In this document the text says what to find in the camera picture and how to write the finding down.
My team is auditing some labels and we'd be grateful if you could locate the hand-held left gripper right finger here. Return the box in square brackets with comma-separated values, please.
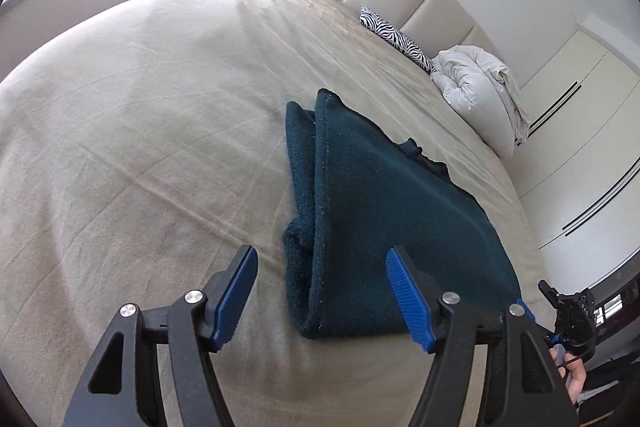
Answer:
[385, 246, 581, 427]

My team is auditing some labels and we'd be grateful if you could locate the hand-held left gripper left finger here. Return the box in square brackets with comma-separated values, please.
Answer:
[62, 244, 261, 427]

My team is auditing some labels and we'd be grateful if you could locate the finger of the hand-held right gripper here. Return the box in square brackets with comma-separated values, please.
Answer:
[538, 279, 562, 309]
[516, 298, 539, 324]

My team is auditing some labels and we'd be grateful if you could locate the dark teal towel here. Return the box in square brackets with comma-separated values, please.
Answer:
[282, 88, 523, 342]

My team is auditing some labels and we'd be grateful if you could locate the person's right hand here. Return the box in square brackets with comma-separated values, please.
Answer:
[549, 344, 589, 404]

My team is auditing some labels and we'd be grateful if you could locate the white wardrobe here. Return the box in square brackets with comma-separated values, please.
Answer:
[510, 21, 640, 283]

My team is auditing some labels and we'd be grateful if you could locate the white pillow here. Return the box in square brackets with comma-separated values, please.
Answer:
[439, 79, 519, 159]

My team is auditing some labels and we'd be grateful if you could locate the bed with beige sheet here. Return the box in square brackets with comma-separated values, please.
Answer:
[0, 0, 561, 427]

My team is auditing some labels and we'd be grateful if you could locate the folded white duvet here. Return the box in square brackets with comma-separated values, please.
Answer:
[431, 46, 532, 146]

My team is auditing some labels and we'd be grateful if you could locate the zebra print pillow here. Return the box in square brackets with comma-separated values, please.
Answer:
[360, 6, 434, 76]

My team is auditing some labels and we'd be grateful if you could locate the black wardrobe handle strip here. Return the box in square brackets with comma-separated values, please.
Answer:
[527, 80, 584, 136]
[562, 174, 640, 238]

